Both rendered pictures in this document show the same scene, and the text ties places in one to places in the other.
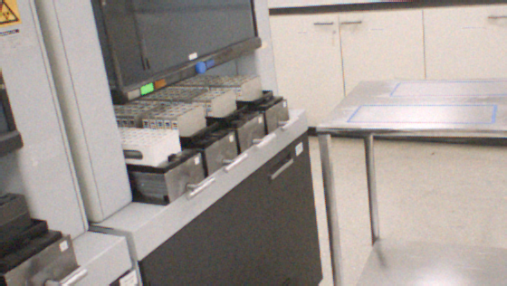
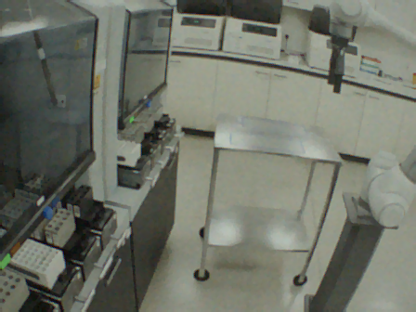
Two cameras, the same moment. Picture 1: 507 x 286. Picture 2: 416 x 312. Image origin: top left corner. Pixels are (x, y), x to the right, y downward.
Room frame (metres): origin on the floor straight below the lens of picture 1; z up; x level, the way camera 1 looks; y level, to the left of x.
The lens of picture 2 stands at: (-0.05, 0.52, 1.46)
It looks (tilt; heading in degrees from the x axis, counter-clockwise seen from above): 25 degrees down; 339
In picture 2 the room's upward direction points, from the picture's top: 6 degrees clockwise
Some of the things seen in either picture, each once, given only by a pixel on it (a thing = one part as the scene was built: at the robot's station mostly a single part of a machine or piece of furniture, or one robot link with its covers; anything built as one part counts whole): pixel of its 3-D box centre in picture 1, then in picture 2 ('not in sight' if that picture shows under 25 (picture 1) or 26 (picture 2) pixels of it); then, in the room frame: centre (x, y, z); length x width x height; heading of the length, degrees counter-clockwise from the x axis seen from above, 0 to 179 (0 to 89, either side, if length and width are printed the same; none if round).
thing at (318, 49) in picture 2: not in sight; (332, 38); (3.02, -1.93, 1.25); 0.62 x 0.56 x 0.69; 152
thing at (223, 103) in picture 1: (221, 104); (148, 123); (1.54, 0.21, 0.85); 0.12 x 0.02 x 0.06; 152
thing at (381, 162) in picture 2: not in sight; (382, 176); (0.86, -0.63, 0.87); 0.18 x 0.16 x 0.22; 146
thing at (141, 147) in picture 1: (118, 147); (103, 150); (1.32, 0.44, 0.83); 0.30 x 0.10 x 0.06; 63
